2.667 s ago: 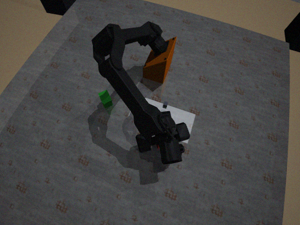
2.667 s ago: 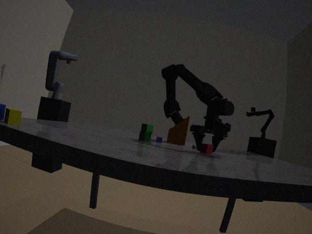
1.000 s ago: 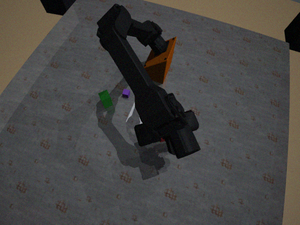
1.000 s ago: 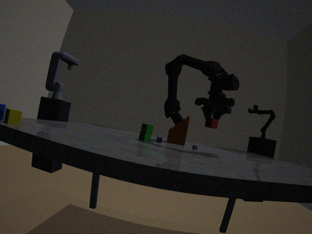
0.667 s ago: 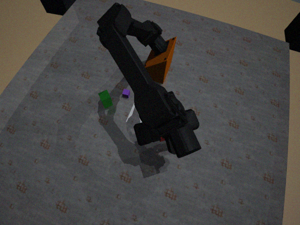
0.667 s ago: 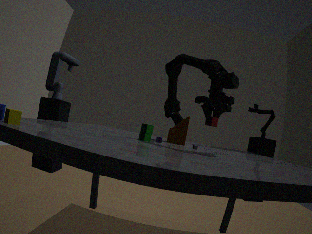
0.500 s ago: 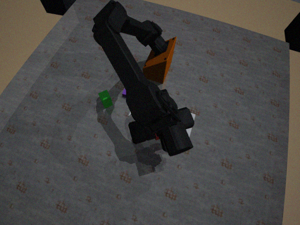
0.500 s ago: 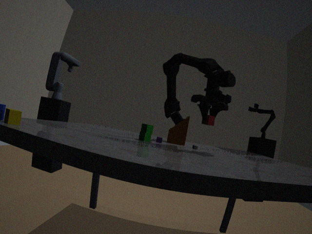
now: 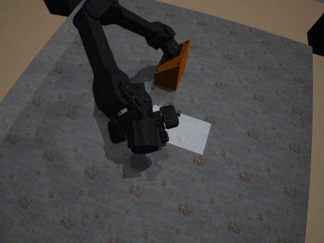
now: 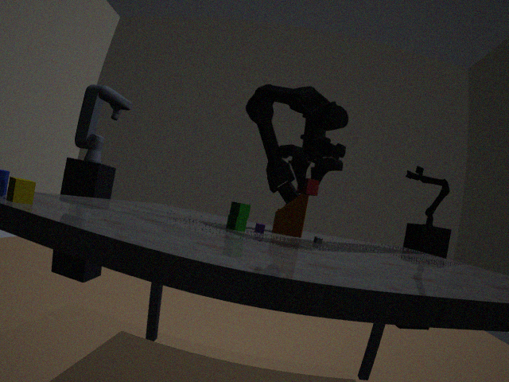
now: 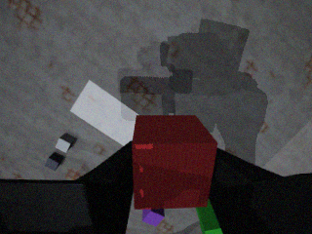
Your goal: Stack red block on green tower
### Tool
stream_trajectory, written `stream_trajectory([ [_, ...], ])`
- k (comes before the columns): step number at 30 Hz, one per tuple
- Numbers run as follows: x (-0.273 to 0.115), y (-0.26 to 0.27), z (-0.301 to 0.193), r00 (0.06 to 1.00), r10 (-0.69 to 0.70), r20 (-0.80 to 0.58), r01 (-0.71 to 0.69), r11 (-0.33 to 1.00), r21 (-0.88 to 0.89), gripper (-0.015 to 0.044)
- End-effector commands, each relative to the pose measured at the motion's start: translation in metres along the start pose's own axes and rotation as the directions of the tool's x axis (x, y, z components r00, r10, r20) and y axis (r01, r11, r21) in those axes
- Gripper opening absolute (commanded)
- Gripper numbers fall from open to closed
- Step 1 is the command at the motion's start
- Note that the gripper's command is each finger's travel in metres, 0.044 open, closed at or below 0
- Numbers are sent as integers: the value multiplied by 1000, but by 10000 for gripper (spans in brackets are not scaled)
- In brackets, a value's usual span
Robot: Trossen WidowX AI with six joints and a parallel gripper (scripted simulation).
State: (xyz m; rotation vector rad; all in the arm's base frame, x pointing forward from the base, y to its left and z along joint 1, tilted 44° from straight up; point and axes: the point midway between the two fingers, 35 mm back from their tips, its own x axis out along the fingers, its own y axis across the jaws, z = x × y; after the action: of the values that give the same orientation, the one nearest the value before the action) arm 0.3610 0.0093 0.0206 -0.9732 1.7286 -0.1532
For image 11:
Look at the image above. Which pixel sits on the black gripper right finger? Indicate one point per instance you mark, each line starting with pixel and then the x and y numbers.
pixel 247 199

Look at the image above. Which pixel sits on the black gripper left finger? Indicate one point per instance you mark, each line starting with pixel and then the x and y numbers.
pixel 98 202

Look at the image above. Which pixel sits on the purple block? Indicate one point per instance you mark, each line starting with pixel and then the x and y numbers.
pixel 153 217

